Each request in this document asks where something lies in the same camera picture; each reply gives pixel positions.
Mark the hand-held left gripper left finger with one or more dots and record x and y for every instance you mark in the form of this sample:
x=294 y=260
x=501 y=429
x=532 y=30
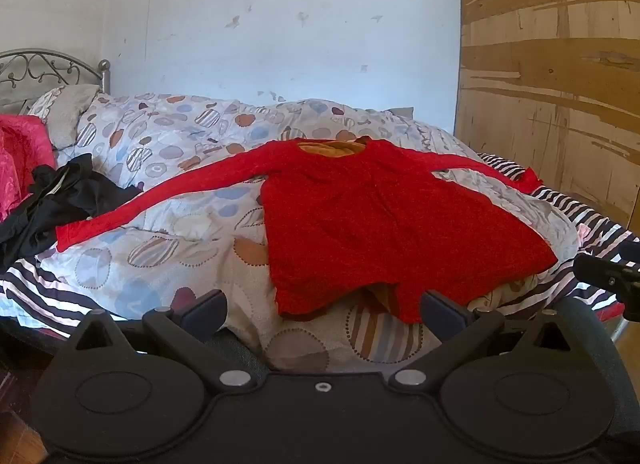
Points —
x=205 y=314

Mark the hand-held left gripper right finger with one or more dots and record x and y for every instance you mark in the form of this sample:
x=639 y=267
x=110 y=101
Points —
x=442 y=316

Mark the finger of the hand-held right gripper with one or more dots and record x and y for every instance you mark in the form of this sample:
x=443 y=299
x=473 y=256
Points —
x=600 y=271

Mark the red knit sweater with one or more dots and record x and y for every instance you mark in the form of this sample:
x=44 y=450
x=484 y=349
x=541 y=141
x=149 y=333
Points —
x=375 y=224

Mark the circle patterned duvet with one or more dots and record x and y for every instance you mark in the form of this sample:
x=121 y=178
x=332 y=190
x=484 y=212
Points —
x=175 y=254

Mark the dark grey fabric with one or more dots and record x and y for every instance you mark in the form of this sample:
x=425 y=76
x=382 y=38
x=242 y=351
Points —
x=600 y=369

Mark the striped bed sheet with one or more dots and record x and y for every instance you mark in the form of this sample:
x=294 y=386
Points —
x=40 y=289

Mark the black garment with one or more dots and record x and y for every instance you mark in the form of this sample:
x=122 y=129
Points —
x=65 y=199

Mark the plywood board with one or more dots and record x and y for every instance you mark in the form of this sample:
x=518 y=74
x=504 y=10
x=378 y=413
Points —
x=550 y=94

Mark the grey pillow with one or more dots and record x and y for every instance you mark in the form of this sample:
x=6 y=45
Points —
x=400 y=113
x=70 y=114

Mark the crimson shiny cloth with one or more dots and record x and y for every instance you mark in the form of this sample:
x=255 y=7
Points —
x=20 y=144

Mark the metal bed headboard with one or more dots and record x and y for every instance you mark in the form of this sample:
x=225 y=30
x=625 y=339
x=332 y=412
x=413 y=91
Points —
x=103 y=76

